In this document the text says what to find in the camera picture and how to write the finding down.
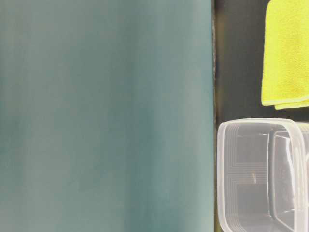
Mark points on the yellow microfibre towel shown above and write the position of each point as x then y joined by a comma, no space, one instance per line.
285,82

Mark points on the teal backdrop curtain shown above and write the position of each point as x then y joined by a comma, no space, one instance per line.
106,116

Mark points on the clear plastic container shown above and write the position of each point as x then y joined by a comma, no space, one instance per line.
263,175

